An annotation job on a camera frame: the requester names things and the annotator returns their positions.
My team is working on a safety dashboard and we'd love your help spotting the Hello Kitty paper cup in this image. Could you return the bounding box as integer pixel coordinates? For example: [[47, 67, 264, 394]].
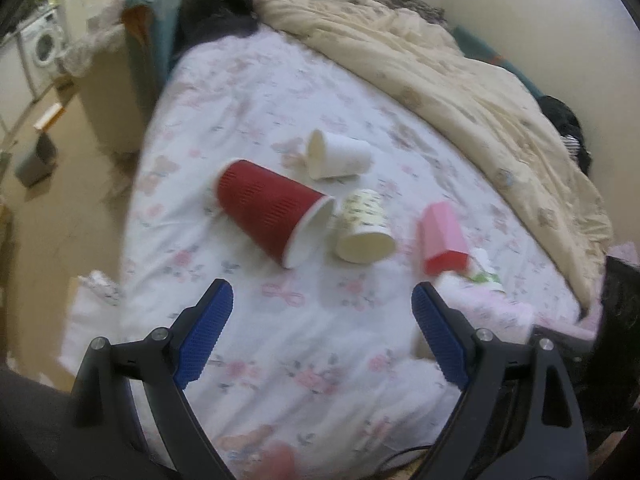
[[432, 272, 535, 344]]

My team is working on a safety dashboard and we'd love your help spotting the pink hexagonal plastic cup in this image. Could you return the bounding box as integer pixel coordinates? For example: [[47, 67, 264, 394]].
[[419, 202, 470, 276]]

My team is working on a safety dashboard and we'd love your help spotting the white patterned floor cloth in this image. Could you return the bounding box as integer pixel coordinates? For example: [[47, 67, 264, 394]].
[[79, 270, 122, 307]]

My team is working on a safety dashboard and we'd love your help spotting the teal green armchair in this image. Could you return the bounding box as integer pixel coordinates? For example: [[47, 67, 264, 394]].
[[120, 0, 182, 122]]

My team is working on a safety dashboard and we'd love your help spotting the black clothes pile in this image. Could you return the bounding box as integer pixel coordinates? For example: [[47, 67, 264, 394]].
[[537, 96, 592, 176]]

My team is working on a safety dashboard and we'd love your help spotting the white floral bed sheet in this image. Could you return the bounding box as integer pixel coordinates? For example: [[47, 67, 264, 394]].
[[58, 26, 582, 479]]

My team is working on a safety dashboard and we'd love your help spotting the grey waste bin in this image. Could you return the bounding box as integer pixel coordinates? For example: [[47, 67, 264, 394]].
[[14, 132, 58, 188]]

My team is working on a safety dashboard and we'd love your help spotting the beige covered furniture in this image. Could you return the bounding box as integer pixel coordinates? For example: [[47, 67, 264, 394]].
[[60, 24, 145, 154]]

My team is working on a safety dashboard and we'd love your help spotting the green white paper cup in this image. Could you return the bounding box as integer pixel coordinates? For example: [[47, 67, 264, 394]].
[[463, 248, 506, 294]]

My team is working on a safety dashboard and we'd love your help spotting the cream bear print duvet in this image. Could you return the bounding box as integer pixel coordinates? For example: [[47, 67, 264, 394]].
[[256, 0, 613, 306]]

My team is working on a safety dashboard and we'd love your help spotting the plain white paper cup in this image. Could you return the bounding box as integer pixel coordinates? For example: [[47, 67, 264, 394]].
[[306, 129, 373, 180]]

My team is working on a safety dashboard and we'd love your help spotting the yellow patterned paper cup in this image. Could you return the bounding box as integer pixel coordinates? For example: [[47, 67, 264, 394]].
[[335, 188, 396, 264]]

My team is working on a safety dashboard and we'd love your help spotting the white washing machine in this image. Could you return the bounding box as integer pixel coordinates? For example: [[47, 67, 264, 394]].
[[18, 6, 67, 101]]

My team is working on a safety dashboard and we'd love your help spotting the red ribbed paper cup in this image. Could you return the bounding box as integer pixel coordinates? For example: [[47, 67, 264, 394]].
[[214, 158, 335, 269]]

